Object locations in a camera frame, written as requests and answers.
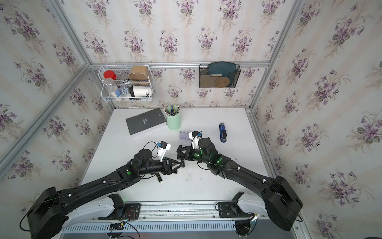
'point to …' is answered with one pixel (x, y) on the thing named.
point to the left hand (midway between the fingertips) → (182, 167)
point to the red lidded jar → (109, 74)
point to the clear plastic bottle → (110, 87)
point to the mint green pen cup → (173, 117)
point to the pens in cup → (172, 111)
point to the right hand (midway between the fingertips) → (179, 151)
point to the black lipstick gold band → (159, 178)
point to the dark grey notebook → (144, 121)
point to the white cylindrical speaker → (141, 90)
